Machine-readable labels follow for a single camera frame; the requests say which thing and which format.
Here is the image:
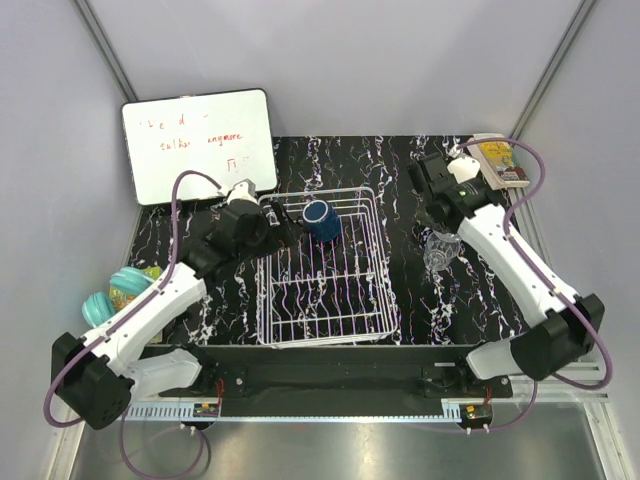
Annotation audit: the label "dark blue ceramic mug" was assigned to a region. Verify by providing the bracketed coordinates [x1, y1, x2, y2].
[302, 199, 341, 243]

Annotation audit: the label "clear glass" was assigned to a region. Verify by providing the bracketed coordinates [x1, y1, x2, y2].
[423, 240, 461, 272]
[427, 230, 461, 254]

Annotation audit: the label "white wire dish rack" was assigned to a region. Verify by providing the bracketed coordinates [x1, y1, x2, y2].
[255, 186, 399, 348]

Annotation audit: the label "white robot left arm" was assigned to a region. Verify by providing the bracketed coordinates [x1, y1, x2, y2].
[45, 200, 304, 430]

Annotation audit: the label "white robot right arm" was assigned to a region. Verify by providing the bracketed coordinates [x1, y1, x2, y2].
[408, 154, 605, 397]

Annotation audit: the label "yellow paperback book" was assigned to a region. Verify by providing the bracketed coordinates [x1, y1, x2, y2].
[467, 133, 530, 190]

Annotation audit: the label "white dry-erase board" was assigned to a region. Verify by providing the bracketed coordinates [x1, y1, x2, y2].
[121, 88, 278, 206]

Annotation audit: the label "teal headphones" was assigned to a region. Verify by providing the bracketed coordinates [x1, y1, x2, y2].
[81, 266, 153, 328]

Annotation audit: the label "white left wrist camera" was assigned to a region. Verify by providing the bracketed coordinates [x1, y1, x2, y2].
[219, 179, 258, 204]

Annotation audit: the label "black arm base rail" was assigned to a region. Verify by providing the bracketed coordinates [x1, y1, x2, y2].
[149, 343, 516, 419]

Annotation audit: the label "white slotted cable duct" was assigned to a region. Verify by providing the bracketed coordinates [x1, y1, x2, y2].
[126, 402, 221, 422]

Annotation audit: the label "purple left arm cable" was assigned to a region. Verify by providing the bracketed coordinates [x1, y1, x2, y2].
[43, 170, 226, 477]

